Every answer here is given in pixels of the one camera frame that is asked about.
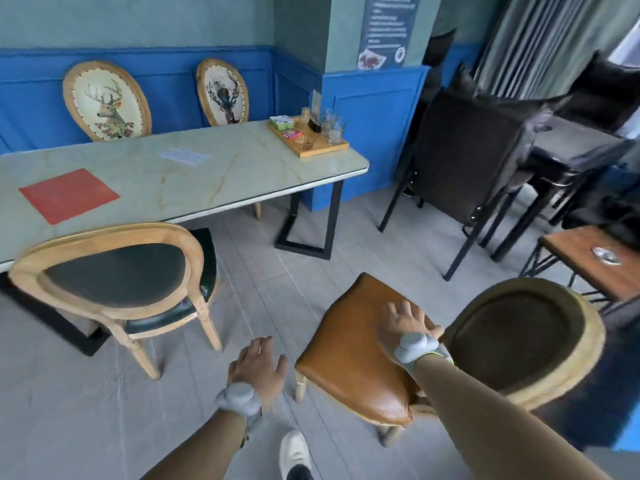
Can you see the person's right hand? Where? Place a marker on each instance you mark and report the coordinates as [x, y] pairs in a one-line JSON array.
[[402, 324]]

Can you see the person's left hand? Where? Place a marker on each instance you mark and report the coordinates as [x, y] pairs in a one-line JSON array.
[[257, 367]]

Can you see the person's left thumb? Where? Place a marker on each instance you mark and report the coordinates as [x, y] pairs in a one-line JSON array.
[[283, 370]]

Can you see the person's right little finger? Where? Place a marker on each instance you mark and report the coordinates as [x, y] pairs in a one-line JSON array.
[[435, 332]]

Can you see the person's right middle finger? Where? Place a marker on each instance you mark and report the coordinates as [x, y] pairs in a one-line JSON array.
[[405, 308]]

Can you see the person's left forearm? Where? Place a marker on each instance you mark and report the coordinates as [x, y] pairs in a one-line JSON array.
[[200, 449]]

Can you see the person's right forearm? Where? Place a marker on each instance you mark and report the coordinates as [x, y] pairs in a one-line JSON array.
[[495, 424]]

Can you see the grey wrist tracker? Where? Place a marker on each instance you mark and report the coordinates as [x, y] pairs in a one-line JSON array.
[[239, 398], [416, 347]]

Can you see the brown leather seat wooden chair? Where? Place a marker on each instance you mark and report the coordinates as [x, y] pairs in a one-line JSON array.
[[350, 344]]

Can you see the white shoe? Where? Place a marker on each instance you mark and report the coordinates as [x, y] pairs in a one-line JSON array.
[[294, 452]]

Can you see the dark upholstered chair metal legs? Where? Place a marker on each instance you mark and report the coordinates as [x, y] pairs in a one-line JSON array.
[[465, 154], [580, 144], [437, 49]]

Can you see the wooden tray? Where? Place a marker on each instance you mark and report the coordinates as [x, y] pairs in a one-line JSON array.
[[320, 147]]

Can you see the metal ashtray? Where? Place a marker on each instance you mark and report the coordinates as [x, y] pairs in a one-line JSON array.
[[606, 256]]

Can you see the clear drinking glass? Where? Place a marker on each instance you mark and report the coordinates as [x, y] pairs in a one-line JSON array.
[[337, 133], [328, 122]]

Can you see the dark green leather wooden chair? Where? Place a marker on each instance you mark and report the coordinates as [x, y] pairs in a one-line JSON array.
[[115, 274]]

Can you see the glass ashtray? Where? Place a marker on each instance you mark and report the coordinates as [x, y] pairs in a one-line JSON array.
[[304, 143]]

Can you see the black holder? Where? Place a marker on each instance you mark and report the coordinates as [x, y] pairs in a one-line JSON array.
[[314, 125]]

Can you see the marble table with black legs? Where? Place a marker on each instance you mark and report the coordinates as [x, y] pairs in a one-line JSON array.
[[230, 164]]

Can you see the green card box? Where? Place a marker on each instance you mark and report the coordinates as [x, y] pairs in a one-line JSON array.
[[281, 122]]

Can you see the standing menu card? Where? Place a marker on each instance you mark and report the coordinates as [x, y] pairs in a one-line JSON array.
[[316, 102]]

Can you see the white paper sheet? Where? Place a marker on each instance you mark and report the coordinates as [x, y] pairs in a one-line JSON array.
[[185, 156]]

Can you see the red paper mat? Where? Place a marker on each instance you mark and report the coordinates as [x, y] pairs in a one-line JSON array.
[[69, 195]]

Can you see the dark deer print wooden chair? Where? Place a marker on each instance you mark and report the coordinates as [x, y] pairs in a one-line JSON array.
[[223, 92]]

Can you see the grey curtain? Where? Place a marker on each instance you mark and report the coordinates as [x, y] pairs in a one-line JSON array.
[[540, 39]]

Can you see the light deer print wooden chair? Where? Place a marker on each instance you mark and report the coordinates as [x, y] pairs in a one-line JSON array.
[[107, 102]]

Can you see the small wooden table metal frame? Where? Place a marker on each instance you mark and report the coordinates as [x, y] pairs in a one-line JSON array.
[[590, 269]]

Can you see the dark blue wall poster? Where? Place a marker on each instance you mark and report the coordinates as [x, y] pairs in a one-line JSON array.
[[390, 24]]

